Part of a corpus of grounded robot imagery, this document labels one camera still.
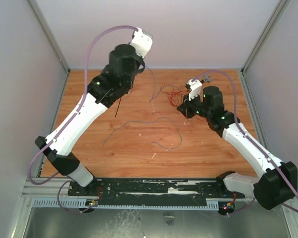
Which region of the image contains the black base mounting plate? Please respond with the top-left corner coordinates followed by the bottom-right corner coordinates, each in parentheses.
top-left (68, 178), bottom-right (245, 207)

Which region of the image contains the grey blue wire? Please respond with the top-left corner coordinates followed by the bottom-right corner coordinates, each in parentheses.
top-left (103, 66), bottom-right (183, 150)

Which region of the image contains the grey slotted cable duct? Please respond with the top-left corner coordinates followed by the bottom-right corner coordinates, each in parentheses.
top-left (31, 197), bottom-right (219, 211)

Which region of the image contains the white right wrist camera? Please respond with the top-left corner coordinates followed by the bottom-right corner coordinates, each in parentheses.
top-left (185, 79), bottom-right (203, 101)

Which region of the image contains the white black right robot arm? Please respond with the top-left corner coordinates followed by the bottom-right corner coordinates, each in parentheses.
top-left (177, 84), bottom-right (298, 210)

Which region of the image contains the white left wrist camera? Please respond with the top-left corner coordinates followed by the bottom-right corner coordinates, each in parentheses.
top-left (129, 27), bottom-right (153, 59)

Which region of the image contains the red wire tangle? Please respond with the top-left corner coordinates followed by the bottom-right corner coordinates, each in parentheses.
top-left (153, 84), bottom-right (197, 122)

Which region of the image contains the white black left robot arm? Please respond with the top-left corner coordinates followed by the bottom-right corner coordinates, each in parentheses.
top-left (35, 43), bottom-right (150, 196)

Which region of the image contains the adjustable wrench black handle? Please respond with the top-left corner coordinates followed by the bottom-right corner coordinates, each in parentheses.
top-left (201, 75), bottom-right (213, 83)

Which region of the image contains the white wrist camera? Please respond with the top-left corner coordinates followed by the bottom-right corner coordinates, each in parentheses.
top-left (185, 79), bottom-right (203, 101)
top-left (129, 27), bottom-right (153, 59)

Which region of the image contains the aluminium frame rail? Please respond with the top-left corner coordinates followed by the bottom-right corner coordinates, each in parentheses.
top-left (21, 177), bottom-right (75, 198)

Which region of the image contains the black zip tie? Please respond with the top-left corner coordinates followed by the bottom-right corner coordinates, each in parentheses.
top-left (115, 97), bottom-right (122, 118)

